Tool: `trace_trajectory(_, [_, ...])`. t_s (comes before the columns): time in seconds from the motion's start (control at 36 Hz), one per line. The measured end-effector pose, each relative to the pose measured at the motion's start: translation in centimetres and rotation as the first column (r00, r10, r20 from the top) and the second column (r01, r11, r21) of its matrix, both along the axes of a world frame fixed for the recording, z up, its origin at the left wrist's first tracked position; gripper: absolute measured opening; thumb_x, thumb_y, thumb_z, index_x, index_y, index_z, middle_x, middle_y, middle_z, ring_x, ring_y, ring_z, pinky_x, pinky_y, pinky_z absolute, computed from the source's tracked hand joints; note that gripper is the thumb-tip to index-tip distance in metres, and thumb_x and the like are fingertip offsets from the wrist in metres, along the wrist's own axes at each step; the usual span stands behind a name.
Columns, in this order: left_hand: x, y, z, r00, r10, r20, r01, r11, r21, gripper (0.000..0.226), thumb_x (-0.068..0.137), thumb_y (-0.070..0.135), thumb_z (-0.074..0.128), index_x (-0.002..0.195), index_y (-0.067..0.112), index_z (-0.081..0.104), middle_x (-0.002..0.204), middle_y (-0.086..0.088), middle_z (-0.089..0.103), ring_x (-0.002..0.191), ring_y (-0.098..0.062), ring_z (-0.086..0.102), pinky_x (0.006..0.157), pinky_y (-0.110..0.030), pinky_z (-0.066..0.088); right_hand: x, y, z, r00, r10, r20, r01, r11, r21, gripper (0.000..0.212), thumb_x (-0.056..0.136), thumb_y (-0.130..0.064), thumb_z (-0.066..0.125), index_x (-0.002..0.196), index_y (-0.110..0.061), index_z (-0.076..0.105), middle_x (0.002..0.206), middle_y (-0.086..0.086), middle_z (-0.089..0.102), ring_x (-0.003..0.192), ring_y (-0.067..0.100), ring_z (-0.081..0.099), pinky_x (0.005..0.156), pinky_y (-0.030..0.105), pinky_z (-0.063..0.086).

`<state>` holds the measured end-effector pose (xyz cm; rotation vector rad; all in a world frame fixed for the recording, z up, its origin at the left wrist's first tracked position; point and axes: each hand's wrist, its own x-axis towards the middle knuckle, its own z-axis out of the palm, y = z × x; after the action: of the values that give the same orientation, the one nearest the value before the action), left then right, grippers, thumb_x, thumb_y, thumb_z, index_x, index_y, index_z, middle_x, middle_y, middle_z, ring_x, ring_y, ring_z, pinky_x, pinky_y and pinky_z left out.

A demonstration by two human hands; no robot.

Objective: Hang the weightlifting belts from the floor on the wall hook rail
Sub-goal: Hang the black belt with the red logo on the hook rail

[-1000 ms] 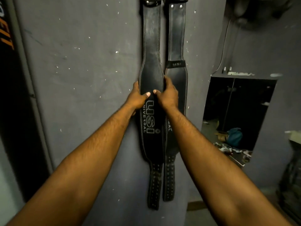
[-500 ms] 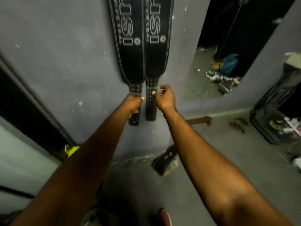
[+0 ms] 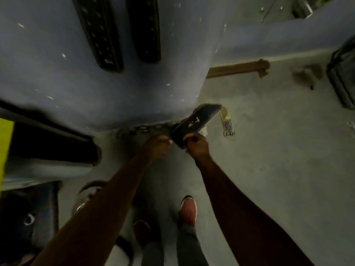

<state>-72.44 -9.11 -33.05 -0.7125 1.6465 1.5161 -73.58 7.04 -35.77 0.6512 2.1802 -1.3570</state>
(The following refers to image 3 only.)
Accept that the person's right hand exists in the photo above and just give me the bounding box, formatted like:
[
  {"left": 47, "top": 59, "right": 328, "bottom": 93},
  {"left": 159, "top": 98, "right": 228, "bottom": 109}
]
[{"left": 184, "top": 132, "right": 211, "bottom": 161}]

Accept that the person's left hand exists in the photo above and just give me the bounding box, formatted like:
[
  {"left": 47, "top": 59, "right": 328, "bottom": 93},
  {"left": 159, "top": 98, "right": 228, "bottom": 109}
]
[{"left": 140, "top": 135, "right": 173, "bottom": 161}]

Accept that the black shoe with pink print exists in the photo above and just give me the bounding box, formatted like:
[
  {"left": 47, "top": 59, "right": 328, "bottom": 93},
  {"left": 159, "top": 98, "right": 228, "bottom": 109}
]
[{"left": 170, "top": 103, "right": 222, "bottom": 149}]

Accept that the person's left forearm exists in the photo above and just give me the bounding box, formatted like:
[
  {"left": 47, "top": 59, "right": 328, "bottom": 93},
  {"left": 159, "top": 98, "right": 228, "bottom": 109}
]
[{"left": 31, "top": 152, "right": 165, "bottom": 266}]

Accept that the person's right forearm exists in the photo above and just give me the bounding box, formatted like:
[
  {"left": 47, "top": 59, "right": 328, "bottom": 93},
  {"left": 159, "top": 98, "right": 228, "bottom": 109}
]
[{"left": 194, "top": 153, "right": 316, "bottom": 266}]

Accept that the person's right pink shoe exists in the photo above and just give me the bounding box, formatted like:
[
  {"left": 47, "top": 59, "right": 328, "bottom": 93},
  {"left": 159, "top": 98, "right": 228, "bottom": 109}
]
[{"left": 177, "top": 195, "right": 198, "bottom": 228}]

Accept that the person's pink shoe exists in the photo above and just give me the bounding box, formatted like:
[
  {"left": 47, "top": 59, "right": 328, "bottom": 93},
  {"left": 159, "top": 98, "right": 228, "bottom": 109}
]
[
  {"left": 177, "top": 195, "right": 198, "bottom": 228},
  {"left": 133, "top": 220, "right": 152, "bottom": 248}
]

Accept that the brown wooden stick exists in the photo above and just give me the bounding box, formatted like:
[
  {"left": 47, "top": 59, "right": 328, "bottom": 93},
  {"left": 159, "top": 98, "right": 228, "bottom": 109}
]
[{"left": 206, "top": 59, "right": 271, "bottom": 79}]

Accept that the person's left pink shoe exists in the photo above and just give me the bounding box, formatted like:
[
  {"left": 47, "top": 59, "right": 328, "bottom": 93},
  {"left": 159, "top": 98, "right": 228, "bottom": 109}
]
[{"left": 133, "top": 220, "right": 152, "bottom": 248}]

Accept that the round metal vessel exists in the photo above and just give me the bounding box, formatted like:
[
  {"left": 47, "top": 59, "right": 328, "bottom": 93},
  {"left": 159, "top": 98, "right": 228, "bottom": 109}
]
[{"left": 72, "top": 180, "right": 109, "bottom": 218}]

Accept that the person's right leg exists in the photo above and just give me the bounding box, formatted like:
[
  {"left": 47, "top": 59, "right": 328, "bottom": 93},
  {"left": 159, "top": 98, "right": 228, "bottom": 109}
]
[{"left": 176, "top": 222, "right": 210, "bottom": 266}]

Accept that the person's leg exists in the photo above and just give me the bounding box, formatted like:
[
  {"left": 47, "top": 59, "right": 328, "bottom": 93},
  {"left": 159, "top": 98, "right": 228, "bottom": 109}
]
[
  {"left": 176, "top": 222, "right": 210, "bottom": 266},
  {"left": 141, "top": 240, "right": 166, "bottom": 266}
]

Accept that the person's left leg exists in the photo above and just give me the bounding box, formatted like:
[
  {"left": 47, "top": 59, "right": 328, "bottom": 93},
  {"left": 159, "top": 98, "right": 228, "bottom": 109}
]
[{"left": 141, "top": 240, "right": 166, "bottom": 266}]

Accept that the blue cloth cover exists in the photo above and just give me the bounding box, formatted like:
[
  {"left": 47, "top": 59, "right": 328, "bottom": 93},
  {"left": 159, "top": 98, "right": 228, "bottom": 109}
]
[{"left": 0, "top": 0, "right": 355, "bottom": 134}]

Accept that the dark bag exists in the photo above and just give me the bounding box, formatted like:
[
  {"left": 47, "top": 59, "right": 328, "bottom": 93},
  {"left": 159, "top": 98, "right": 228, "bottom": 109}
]
[{"left": 0, "top": 181, "right": 60, "bottom": 259}]

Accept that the yellow cloth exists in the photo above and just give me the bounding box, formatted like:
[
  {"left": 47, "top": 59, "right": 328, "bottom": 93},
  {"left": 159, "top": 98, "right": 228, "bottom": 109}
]
[{"left": 0, "top": 118, "right": 14, "bottom": 190}]

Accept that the black perforated strap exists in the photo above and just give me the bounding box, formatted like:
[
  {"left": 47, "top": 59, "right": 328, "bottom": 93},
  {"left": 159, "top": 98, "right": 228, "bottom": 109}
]
[
  {"left": 70, "top": 0, "right": 124, "bottom": 73},
  {"left": 126, "top": 0, "right": 162, "bottom": 64}
]

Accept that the black wire crate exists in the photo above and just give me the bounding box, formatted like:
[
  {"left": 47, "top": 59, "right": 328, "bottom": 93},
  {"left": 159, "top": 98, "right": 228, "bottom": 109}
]
[{"left": 326, "top": 34, "right": 355, "bottom": 110}]

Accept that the grey metal bracket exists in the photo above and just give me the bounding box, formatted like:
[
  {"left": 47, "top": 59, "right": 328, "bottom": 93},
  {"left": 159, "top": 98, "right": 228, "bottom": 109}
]
[{"left": 259, "top": 0, "right": 338, "bottom": 24}]

